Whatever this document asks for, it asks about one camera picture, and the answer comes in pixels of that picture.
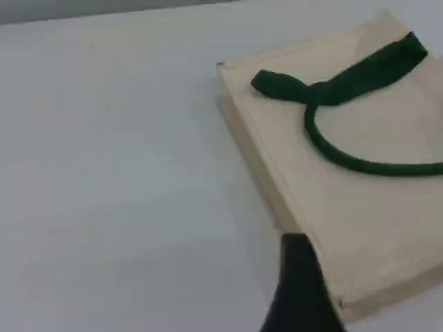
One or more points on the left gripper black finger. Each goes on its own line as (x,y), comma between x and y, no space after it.
(301,294)

